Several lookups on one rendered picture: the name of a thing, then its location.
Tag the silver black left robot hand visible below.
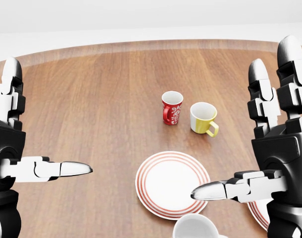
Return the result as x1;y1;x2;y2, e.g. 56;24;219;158
0;43;94;193

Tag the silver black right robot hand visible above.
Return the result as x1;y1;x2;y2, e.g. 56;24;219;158
190;34;302;203

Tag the white plate with red rings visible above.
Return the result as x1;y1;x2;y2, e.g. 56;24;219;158
135;151;211;221
247;200;270;232

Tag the white and yellow mug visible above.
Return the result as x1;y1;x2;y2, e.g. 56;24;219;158
190;102;219;138

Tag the plain white mug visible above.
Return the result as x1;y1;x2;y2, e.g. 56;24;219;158
172;213;229;238

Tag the red mug with white pattern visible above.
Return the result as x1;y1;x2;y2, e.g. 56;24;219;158
161;90;184;126

